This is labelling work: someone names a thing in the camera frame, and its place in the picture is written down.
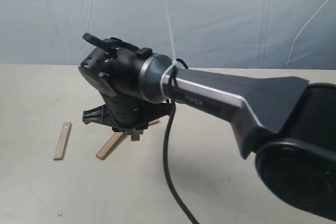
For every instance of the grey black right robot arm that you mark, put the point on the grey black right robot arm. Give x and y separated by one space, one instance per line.
288 122

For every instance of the diagonal wooden stick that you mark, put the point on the diagonal wooden stick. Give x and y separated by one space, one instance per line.
107 147

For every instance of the blue-grey backdrop cloth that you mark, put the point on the blue-grey backdrop cloth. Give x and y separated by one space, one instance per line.
291 34

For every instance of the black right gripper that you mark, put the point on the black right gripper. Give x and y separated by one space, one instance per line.
125 113

